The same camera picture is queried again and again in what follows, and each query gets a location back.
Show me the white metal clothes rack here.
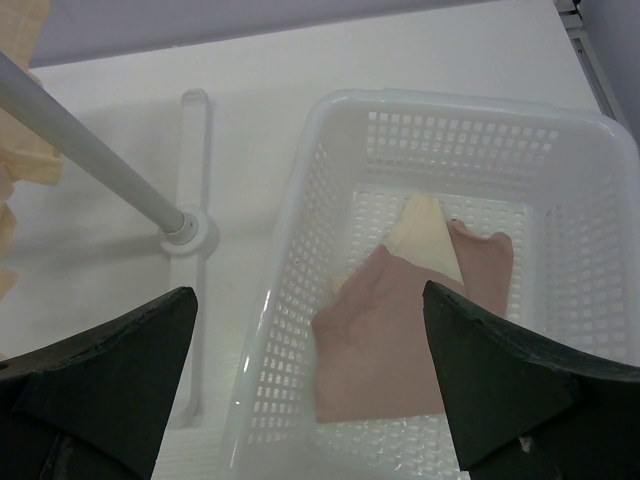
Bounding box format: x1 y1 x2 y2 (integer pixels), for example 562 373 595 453
0 49 221 431

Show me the white plastic basket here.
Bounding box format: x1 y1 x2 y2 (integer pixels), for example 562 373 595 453
219 90 639 479

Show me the pink underwear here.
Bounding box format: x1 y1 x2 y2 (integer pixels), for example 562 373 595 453
311 194 514 423

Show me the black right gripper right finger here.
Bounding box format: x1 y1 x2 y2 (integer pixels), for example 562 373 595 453
423 281 639 479

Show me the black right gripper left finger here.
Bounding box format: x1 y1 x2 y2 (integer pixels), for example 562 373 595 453
1 287 198 479

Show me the cream underwear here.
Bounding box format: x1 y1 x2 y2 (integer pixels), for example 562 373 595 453
1 0 63 257

